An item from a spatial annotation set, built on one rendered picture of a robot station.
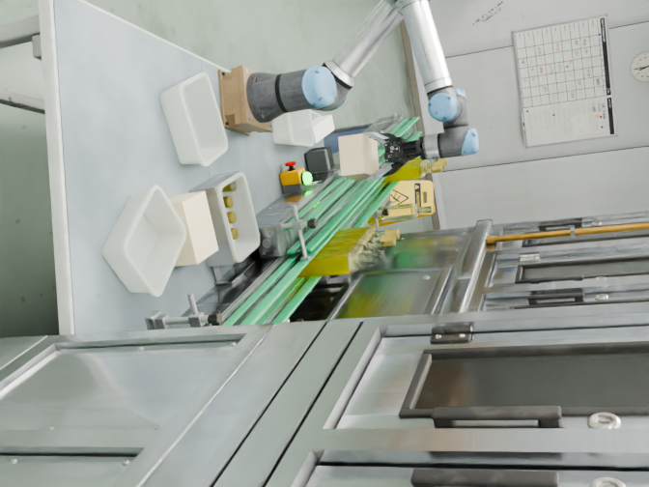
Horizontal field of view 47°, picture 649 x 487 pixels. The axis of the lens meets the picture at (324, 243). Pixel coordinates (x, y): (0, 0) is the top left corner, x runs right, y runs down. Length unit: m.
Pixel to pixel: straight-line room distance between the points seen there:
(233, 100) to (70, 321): 0.92
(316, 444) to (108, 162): 1.01
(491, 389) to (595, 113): 7.07
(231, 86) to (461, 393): 1.46
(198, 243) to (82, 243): 0.36
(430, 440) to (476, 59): 7.22
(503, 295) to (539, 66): 5.85
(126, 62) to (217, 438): 1.12
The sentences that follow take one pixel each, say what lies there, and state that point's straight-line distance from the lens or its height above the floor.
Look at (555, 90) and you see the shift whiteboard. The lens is 7.95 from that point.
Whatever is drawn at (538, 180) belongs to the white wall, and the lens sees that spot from 8.16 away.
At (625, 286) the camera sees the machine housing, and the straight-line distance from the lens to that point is 2.19.
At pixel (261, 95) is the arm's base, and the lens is 2.21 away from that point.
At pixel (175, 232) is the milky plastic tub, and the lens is 1.84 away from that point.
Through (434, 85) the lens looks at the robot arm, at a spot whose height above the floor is 1.38.
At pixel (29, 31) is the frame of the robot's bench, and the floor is 0.65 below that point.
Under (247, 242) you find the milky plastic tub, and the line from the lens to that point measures 2.16.
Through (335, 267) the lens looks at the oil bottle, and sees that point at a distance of 2.19.
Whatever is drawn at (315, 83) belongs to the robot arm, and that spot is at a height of 1.05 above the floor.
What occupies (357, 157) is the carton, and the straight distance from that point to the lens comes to 2.24.
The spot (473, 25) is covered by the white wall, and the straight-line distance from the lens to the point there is 7.95.
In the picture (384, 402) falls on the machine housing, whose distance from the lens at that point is 1.00.
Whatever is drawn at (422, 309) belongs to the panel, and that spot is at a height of 1.28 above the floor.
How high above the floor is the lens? 1.77
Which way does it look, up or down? 21 degrees down
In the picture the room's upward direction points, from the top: 85 degrees clockwise
